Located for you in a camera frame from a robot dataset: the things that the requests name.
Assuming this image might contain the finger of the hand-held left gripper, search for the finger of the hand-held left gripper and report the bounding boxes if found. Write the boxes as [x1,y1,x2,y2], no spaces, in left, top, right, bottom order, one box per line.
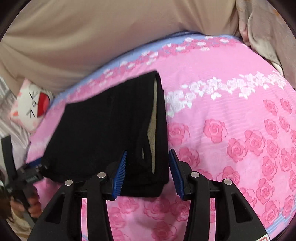
[23,162,48,171]
[22,171,47,185]

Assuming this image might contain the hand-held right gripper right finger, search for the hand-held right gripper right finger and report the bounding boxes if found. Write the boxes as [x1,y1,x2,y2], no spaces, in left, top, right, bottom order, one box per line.
[168,149,271,241]

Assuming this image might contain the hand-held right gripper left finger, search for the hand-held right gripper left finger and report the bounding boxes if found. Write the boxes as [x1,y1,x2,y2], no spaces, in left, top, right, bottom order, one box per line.
[27,151,127,241]

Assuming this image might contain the black pants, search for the black pants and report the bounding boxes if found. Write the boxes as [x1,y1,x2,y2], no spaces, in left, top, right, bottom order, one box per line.
[43,71,169,198]

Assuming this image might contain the cat face pillow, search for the cat face pillow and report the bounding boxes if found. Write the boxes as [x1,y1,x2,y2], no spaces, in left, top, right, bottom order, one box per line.
[10,79,55,132]

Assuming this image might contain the pale floral quilt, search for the pale floral quilt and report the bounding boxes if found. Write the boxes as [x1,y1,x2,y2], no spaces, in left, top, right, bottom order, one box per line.
[236,0,296,88]

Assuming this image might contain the pink rose print blanket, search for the pink rose print blanket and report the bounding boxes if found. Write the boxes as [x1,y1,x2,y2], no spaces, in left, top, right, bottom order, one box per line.
[26,31,296,241]

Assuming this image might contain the beige sheet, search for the beige sheet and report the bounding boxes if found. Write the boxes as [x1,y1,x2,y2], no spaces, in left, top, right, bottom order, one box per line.
[0,0,243,93]

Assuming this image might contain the person's left hand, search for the person's left hand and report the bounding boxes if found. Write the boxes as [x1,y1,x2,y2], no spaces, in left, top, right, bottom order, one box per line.
[10,188,41,219]

